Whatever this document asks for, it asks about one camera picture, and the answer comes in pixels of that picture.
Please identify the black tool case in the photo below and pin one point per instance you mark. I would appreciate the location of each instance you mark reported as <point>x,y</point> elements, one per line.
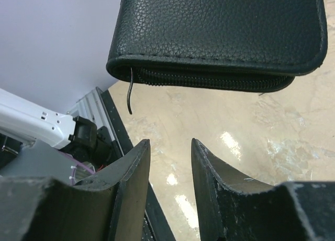
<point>238,45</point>

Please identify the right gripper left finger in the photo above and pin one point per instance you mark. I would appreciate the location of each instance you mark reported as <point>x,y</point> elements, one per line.
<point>108,205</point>

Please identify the aluminium rail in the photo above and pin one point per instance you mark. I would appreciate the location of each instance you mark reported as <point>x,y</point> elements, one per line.
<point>91,106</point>

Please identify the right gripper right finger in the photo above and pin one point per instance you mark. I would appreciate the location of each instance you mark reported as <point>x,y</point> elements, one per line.
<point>234,206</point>

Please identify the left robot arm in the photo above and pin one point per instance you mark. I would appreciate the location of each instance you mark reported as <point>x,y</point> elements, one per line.
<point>84,132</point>

